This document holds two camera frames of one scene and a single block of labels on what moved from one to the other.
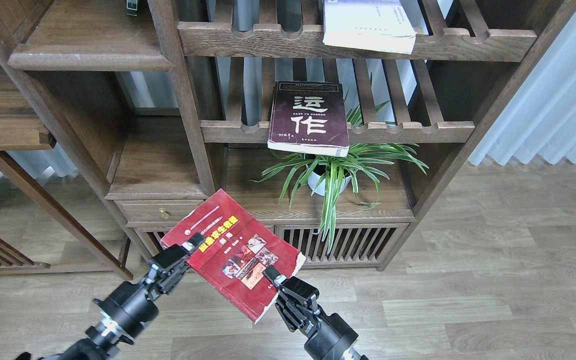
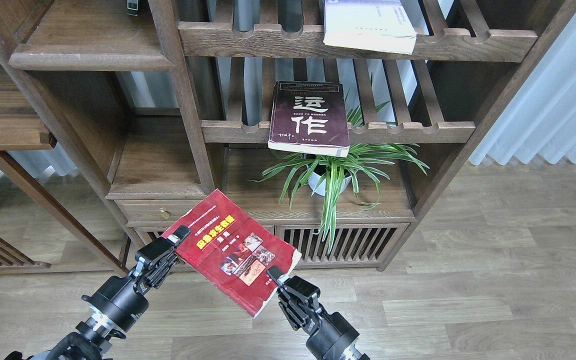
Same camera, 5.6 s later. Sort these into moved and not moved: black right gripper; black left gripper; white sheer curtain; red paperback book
Moved: black left gripper
Not moved: white sheer curtain; black right gripper; red paperback book
